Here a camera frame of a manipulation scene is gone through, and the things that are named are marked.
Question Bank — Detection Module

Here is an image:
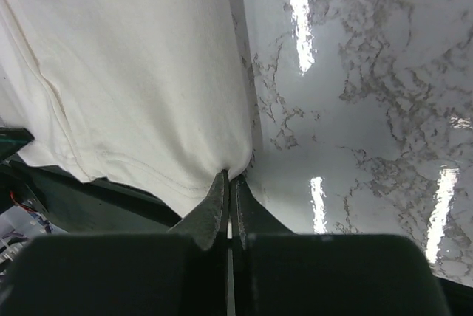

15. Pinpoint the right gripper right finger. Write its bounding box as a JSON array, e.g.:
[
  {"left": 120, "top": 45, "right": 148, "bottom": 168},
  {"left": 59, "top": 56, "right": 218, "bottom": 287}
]
[{"left": 230, "top": 177, "right": 450, "bottom": 315}]

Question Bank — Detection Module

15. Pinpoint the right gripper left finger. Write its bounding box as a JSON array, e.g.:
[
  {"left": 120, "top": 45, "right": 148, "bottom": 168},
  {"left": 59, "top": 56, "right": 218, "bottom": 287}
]
[{"left": 7, "top": 171, "right": 229, "bottom": 315}]

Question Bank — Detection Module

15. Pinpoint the white Coca-Cola t-shirt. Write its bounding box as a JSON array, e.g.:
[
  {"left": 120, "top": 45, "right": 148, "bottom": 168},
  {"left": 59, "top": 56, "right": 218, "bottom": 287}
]
[{"left": 1, "top": 0, "right": 252, "bottom": 216}]

